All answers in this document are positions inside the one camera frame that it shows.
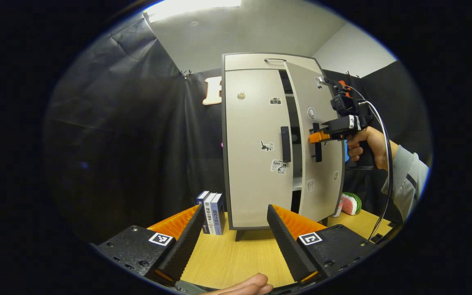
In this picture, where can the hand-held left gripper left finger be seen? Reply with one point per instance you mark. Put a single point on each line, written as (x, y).
(184, 246)

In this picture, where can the ceiling light panel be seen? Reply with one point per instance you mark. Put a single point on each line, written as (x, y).
(195, 6)

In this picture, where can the black backdrop cloth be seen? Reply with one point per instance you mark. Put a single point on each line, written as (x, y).
(117, 143)

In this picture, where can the beige cabinet drawer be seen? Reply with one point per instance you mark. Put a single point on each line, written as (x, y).
(252, 62)

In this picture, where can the beige double-door shoe cabinet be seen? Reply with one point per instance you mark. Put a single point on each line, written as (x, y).
(296, 164)

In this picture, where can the dark blue book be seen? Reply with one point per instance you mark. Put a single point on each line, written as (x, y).
(202, 197)

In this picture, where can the beige cabinet door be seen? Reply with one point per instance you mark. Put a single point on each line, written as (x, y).
(326, 184)
(252, 164)

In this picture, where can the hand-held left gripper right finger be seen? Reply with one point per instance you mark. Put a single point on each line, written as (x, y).
(289, 246)

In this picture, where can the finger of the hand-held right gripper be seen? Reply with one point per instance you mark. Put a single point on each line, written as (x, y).
(319, 137)

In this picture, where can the watermelon slice toy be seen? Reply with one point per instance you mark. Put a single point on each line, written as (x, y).
(350, 203)

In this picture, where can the white spine book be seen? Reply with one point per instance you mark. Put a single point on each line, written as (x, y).
(208, 213)

